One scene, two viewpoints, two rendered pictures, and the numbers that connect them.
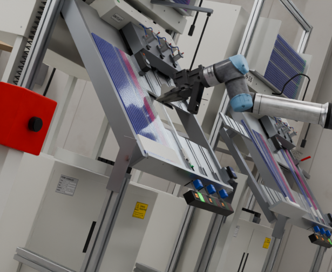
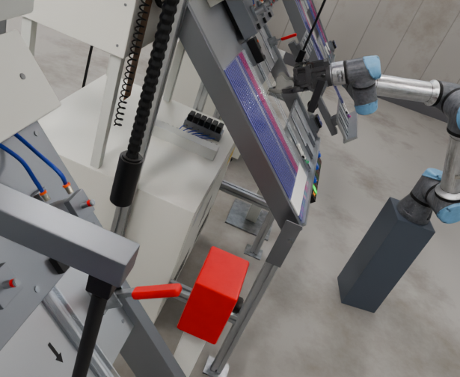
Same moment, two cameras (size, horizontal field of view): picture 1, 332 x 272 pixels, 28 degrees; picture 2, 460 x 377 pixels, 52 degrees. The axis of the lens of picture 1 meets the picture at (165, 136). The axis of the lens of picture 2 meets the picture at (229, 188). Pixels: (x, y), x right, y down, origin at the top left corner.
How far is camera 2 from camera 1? 1.67 m
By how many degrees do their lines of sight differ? 46
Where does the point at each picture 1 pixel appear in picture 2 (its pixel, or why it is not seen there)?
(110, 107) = (261, 176)
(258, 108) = not seen: hidden behind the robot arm
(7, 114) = (214, 319)
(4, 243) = (146, 271)
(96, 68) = (241, 128)
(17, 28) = (111, 46)
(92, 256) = (251, 307)
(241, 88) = (372, 96)
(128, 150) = (292, 235)
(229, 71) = (363, 80)
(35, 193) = (175, 238)
